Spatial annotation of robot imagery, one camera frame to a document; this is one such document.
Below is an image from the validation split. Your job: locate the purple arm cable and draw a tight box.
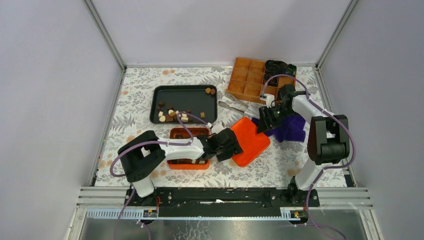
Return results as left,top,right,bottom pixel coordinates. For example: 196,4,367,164
261,73,357,240
109,111,213,240

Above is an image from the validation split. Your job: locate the orange compartment organizer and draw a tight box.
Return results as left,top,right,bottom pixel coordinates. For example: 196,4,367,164
226,57,294,104

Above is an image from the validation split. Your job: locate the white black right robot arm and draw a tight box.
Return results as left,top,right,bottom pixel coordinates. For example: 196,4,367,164
257,84,350,206

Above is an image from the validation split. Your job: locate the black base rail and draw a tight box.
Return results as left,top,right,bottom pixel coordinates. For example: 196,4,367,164
125,187,320,218

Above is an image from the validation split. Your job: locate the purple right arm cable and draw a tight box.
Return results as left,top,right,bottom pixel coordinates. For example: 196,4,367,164
261,73,357,240

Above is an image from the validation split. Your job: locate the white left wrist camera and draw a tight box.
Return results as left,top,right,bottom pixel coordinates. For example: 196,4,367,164
210,121,226,134

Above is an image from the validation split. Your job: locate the orange chocolate box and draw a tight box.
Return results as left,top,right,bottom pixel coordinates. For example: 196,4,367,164
166,127,211,170

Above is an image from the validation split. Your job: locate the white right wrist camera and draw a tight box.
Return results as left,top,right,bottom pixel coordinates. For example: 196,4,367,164
259,93,276,108

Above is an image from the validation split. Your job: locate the metal tongs white handle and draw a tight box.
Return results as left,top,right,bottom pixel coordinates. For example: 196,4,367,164
218,92,260,119

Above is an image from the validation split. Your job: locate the black chocolate tray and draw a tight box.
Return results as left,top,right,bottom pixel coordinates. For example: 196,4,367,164
149,84,218,124

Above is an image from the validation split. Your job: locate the purple cloth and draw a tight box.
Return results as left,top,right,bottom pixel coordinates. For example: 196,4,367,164
264,115,306,143

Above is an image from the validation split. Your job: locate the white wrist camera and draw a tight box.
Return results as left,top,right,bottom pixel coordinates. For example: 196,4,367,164
259,93,276,108
210,121,226,134

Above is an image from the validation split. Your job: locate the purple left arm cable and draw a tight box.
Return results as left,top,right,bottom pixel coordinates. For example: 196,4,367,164
109,111,213,240

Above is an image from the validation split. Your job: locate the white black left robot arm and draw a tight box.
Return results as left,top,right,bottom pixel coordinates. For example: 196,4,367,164
117,127,243,206

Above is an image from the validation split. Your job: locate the orange box lid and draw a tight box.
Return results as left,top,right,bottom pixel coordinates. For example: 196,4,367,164
230,117,271,168

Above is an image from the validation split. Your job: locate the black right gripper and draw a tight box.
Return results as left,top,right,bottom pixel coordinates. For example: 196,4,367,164
255,105,296,135

